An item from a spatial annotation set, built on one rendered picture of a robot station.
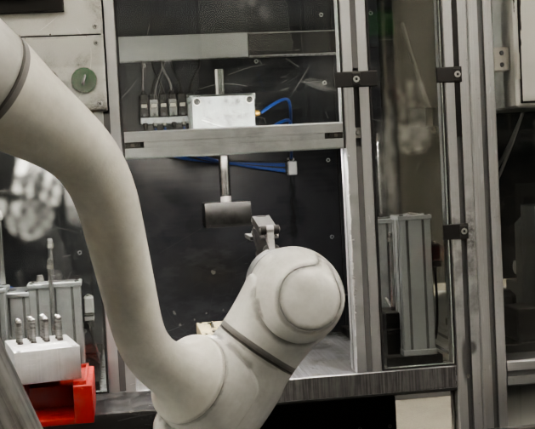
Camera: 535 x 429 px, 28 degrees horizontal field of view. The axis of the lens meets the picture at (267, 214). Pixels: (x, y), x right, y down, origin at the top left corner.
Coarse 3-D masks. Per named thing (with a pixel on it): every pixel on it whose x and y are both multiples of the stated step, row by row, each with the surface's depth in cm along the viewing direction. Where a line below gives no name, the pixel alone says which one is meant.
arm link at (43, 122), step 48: (48, 96) 91; (0, 144) 91; (48, 144) 93; (96, 144) 96; (96, 192) 99; (96, 240) 102; (144, 240) 105; (144, 288) 106; (144, 336) 109; (192, 336) 120; (144, 384) 114; (192, 384) 114; (240, 384) 117
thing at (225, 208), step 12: (228, 156) 196; (228, 168) 196; (228, 180) 196; (228, 192) 196; (204, 204) 194; (216, 204) 194; (228, 204) 194; (240, 204) 194; (204, 216) 195; (216, 216) 194; (228, 216) 194; (240, 216) 195
